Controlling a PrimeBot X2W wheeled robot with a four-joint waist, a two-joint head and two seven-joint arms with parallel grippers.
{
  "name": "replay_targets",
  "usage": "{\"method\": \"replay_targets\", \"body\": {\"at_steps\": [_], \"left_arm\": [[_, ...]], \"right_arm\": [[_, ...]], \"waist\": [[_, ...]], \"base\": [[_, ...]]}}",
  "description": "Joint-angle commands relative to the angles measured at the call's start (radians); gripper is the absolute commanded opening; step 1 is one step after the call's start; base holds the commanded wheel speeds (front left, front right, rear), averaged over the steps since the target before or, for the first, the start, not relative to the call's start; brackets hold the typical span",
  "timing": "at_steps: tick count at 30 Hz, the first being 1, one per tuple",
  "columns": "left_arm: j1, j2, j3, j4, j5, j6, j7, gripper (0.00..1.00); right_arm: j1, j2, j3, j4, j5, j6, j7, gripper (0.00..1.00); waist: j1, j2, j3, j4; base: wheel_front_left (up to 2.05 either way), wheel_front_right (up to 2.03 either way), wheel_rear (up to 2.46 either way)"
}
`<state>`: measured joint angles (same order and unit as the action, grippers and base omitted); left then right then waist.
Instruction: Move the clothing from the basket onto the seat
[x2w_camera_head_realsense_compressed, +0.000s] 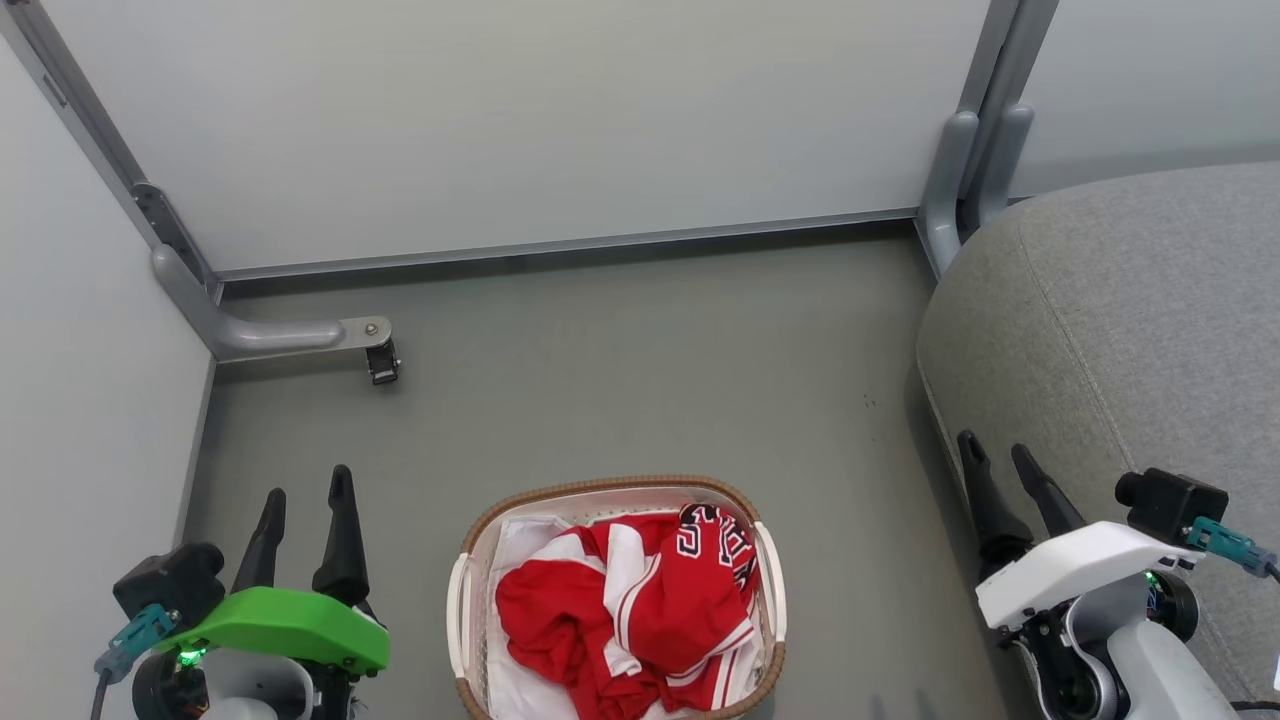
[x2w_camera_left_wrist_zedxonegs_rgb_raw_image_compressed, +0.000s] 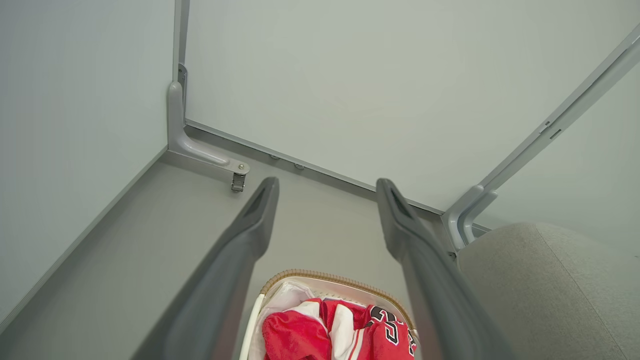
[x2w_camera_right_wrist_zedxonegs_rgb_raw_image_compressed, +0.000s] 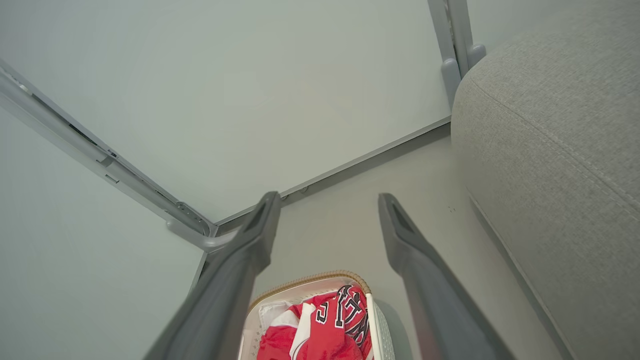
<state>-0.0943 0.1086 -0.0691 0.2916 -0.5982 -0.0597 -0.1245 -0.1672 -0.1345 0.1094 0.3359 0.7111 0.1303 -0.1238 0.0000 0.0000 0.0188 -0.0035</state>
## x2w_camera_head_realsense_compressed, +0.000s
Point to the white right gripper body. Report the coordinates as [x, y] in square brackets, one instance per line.
[1085, 560]

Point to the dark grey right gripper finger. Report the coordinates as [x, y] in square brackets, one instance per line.
[995, 520]
[1050, 505]

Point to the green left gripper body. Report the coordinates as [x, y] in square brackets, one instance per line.
[280, 622]

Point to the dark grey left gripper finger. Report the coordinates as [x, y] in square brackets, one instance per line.
[262, 550]
[343, 550]

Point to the red white sports jersey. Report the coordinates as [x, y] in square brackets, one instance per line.
[680, 600]

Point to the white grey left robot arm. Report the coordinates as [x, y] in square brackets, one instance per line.
[250, 695]

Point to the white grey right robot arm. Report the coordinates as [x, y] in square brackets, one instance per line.
[1160, 670]

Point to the grey fabric sofa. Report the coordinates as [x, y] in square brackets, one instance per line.
[1150, 330]

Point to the white laundry basket brown rim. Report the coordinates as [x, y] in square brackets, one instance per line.
[470, 560]

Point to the white cloth basket liner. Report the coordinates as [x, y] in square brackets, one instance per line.
[520, 545]

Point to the black caster wheel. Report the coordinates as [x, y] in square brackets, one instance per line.
[383, 365]

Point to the long grey partition foot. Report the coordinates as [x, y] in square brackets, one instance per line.
[260, 335]

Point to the short grey partition foot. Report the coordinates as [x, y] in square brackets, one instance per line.
[940, 190]
[1005, 160]

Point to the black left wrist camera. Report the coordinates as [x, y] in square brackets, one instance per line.
[170, 580]

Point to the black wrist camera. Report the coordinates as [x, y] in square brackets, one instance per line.
[170, 580]
[1170, 505]

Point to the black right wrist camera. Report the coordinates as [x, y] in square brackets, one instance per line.
[1170, 505]

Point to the grey partition bottom rail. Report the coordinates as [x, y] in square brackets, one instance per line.
[560, 246]

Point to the plain grey partition post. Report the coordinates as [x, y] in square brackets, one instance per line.
[1010, 50]

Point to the grey partition post with bracket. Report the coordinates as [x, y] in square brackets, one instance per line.
[90, 110]

